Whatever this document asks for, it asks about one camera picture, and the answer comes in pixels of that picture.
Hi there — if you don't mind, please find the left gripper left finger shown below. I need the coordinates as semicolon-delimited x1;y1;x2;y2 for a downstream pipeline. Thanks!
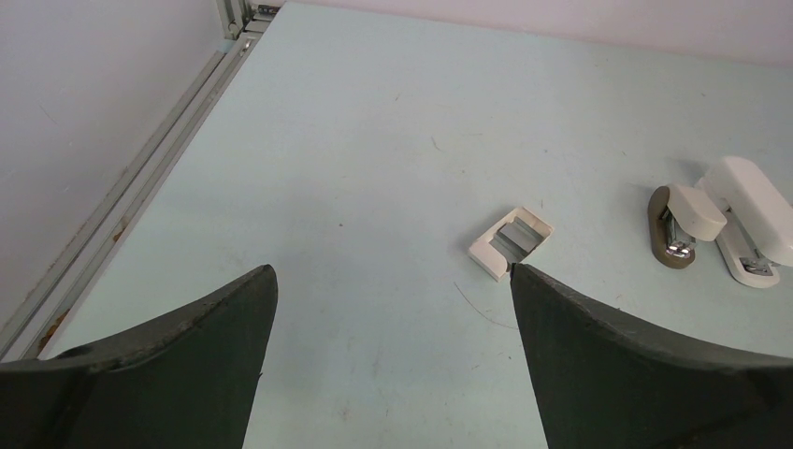
1;265;278;448

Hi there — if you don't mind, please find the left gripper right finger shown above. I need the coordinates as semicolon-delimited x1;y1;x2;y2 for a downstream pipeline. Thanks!
510;264;792;448

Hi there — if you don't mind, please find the small grey stapler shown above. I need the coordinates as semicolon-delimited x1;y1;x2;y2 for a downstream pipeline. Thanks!
647;183;727;269

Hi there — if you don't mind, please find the white stapler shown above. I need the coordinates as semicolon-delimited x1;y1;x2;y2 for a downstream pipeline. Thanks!
696;156;792;289

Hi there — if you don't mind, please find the staple box with barcode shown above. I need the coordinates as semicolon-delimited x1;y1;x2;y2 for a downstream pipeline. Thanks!
468;207;555;282

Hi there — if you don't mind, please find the left aluminium frame post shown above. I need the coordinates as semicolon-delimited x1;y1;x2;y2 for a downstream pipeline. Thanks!
1;1;282;362

